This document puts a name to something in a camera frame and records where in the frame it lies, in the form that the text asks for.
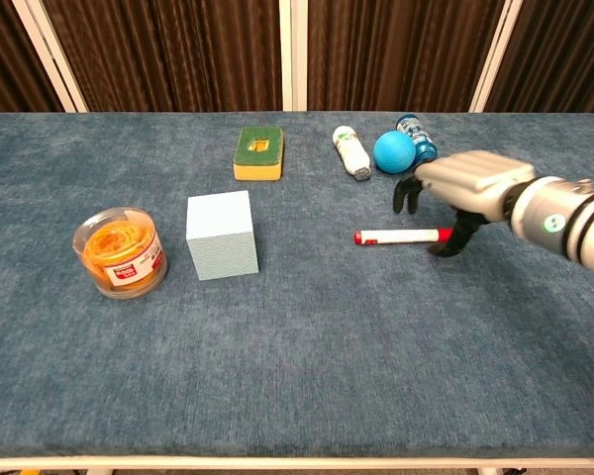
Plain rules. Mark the blue ball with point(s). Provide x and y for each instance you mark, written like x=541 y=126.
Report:
x=393 y=152

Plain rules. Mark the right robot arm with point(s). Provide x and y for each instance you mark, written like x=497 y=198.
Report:
x=569 y=222

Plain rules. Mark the white partition frame post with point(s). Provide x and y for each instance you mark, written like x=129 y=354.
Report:
x=293 y=54
x=49 y=54
x=497 y=54

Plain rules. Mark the small white bottle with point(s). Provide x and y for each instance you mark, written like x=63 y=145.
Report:
x=351 y=151

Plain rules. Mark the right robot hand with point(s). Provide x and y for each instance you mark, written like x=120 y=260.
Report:
x=475 y=178

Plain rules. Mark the blue felt table mat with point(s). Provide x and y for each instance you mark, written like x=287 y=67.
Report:
x=297 y=356

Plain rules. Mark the clear jar of rubber bands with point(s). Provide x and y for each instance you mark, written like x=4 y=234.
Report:
x=121 y=257

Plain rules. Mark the green and yellow sponge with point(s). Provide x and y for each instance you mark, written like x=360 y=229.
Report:
x=258 y=148

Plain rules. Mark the blue bottle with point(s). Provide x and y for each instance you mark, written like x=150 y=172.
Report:
x=418 y=133

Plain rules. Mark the brown curtain panel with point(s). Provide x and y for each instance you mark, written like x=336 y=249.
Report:
x=401 y=54
x=168 y=54
x=10 y=54
x=559 y=54

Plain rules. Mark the red and white marker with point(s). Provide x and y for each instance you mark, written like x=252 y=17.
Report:
x=401 y=236

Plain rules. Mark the light blue cube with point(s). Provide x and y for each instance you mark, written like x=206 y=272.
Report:
x=223 y=237

